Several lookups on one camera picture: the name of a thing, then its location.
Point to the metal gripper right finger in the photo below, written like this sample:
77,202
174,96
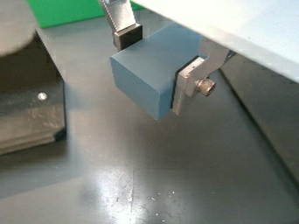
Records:
192,76

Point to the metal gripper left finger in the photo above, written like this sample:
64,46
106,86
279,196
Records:
127,31

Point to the blue rectangular block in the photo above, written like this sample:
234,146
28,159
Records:
146,66

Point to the green shape sorting board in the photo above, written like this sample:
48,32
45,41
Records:
59,12

